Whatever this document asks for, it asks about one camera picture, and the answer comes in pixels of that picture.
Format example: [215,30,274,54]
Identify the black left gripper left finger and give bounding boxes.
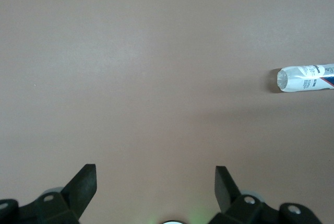
[0,163,98,224]

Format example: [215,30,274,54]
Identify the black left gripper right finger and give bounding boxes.
[208,166,321,224]

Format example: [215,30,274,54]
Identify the clear tennis ball can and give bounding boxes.
[276,63,334,93]

